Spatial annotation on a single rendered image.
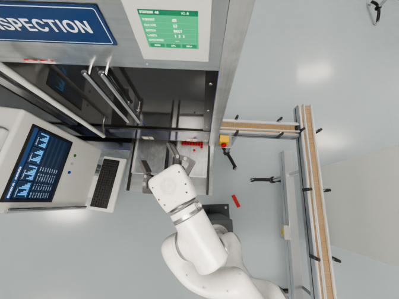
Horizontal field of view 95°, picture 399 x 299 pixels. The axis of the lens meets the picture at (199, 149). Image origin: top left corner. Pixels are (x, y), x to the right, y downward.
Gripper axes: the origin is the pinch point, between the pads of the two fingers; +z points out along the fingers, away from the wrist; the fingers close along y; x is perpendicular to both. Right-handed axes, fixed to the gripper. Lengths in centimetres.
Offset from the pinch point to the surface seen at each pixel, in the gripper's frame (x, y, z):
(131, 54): 4.4, -6.5, 35.1
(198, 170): 98, 14, -1
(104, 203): 82, 90, 14
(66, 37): -5.3, 6.0, 44.3
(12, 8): -15, 10, 49
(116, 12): -8.8, -11.4, 35.3
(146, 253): 154, 127, -48
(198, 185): 96, 20, -11
